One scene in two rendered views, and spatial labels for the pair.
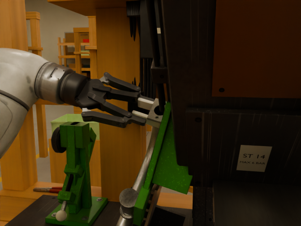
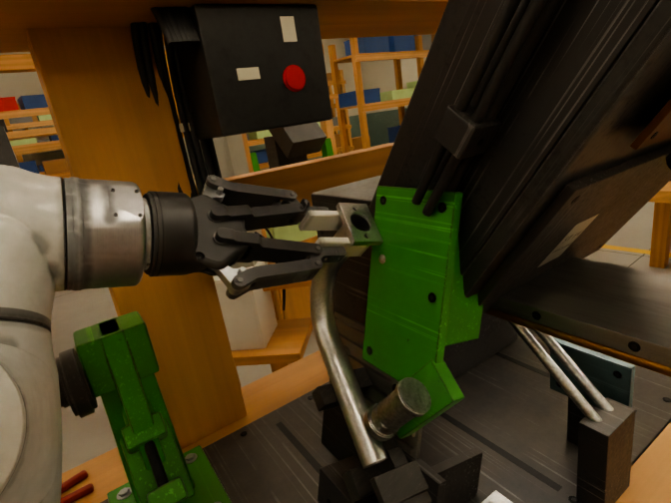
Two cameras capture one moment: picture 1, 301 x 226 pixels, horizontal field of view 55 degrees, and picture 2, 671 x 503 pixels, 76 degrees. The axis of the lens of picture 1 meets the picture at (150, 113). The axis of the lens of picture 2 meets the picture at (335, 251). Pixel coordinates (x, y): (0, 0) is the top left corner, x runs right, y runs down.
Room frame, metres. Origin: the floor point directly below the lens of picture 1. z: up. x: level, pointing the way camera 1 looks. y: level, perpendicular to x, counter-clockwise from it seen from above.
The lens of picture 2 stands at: (0.29, 0.32, 1.36)
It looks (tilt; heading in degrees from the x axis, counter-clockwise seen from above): 18 degrees down; 317
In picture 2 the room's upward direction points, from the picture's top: 9 degrees counter-clockwise
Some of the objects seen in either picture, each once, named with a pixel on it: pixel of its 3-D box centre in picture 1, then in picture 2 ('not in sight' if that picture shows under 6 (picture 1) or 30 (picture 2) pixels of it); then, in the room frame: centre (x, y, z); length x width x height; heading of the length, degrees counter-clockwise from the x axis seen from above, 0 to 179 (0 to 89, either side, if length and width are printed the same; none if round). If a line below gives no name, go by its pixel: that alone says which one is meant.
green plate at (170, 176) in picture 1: (175, 149); (426, 276); (0.55, -0.05, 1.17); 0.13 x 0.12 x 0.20; 79
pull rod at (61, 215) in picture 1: (63, 207); not in sight; (0.70, 0.23, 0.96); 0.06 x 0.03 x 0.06; 169
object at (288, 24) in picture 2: (174, 31); (254, 75); (0.82, -0.07, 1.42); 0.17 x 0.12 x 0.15; 79
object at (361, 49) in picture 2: not in sight; (413, 118); (4.04, -5.11, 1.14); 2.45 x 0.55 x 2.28; 83
